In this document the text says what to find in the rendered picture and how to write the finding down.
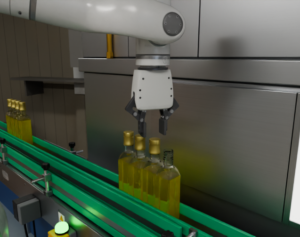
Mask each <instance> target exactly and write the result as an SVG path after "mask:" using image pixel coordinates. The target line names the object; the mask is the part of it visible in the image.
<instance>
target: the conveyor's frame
mask: <svg viewBox="0 0 300 237"><path fill-rule="evenodd" d="M1 160H2V159H1V158H0V181H1V182H2V183H3V184H5V185H6V186H7V187H8V188H9V189H10V190H11V191H13V192H14V193H15V194H16V195H17V196H18V197H19V198H20V197H23V196H26V195H29V194H33V195H34V196H35V197H36V198H37V199H39V200H40V208H41V217H42V218H43V219H44V220H45V221H47V222H48V223H49V224H50V225H51V226H52V227H53V228H55V226H56V224H57V223H59V222H62V221H65V222H66V223H67V224H68V225H69V226H70V227H71V228H72V229H74V230H75V231H76V237H111V236H110V235H108V234H107V233H105V232H104V231H103V230H101V229H100V228H99V227H97V226H96V225H94V224H93V223H92V222H90V221H88V220H87V219H86V218H84V217H83V216H81V215H80V214H79V213H77V212H76V211H74V210H73V209H72V208H70V207H69V206H68V205H66V204H65V203H63V202H62V201H61V200H59V199H58V198H56V197H55V196H53V195H52V197H51V198H49V197H46V196H45V195H44V192H43V191H44V190H45V189H44V188H42V187H41V186H40V185H38V184H37V183H32V184H31V179H30V178H28V177H27V176H25V175H24V174H23V173H21V172H20V171H18V170H17V169H15V168H14V167H13V166H11V165H10V164H7V165H3V164H2V163H1ZM26 229H27V233H28V234H29V233H31V228H30V223H26Z"/></svg>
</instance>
